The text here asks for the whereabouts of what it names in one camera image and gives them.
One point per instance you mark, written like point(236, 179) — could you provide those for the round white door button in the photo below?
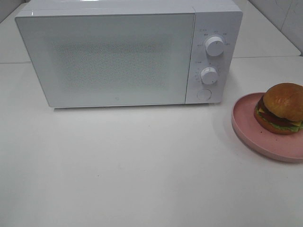
point(204, 94)

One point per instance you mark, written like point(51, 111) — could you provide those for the white microwave door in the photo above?
point(88, 61)

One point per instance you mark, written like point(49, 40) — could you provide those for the white timer knob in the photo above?
point(209, 75)

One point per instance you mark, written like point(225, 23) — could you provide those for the burger with lettuce and cheese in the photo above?
point(280, 109)

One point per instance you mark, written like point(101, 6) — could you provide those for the pink round plate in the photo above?
point(285, 148)

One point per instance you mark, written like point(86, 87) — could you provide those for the upper white power knob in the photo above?
point(214, 46)

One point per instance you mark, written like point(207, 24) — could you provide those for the white microwave oven body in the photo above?
point(212, 18)

